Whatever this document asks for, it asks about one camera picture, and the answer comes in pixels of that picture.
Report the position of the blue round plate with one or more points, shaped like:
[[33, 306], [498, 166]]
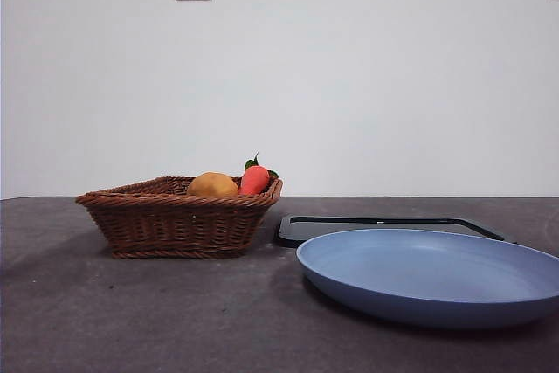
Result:
[[428, 272]]

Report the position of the orange carrot with green leaves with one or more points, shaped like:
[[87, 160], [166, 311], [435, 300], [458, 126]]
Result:
[[254, 181]]

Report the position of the yellow-brown potato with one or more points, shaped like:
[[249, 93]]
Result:
[[213, 185]]

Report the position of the black rectangular tray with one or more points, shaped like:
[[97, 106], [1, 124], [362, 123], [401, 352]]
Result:
[[291, 233]]

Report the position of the brown wicker basket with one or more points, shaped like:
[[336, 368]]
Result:
[[174, 224]]

